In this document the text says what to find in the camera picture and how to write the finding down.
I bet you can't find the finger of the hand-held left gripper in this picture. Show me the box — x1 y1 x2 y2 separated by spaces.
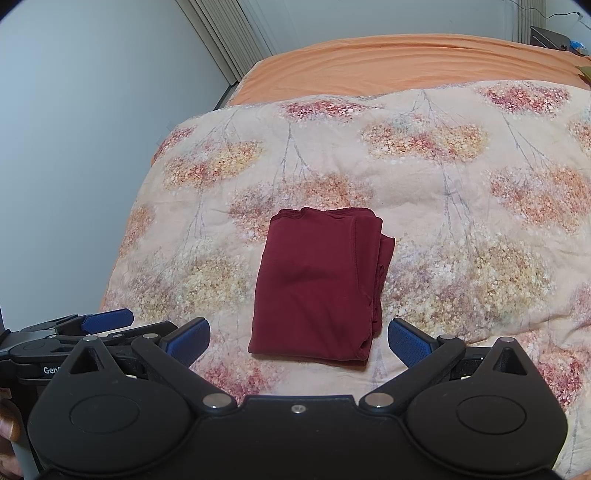
21 308 134 337
10 322 178 366

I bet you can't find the orange bed sheet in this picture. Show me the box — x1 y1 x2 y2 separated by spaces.
228 33 591 107

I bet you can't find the beige pleated curtain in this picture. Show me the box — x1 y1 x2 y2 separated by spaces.
175 0 278 86

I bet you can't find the dark red long-sleeve sweater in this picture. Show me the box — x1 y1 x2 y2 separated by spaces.
248 207 396 367

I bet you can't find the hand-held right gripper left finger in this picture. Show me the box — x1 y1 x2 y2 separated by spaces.
58 318 237 411

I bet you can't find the dark wooden nightstand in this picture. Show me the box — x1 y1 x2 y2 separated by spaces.
530 25 578 51

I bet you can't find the cream curtain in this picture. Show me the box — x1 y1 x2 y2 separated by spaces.
505 0 546 44

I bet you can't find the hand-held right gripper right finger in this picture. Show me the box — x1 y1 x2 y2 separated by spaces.
359 318 536 411

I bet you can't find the person's left hand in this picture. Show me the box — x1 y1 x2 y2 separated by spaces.
0 388 23 478

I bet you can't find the floral print quilt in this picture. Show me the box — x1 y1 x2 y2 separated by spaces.
99 79 591 480

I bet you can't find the black power cable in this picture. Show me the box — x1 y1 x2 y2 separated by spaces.
512 2 581 20

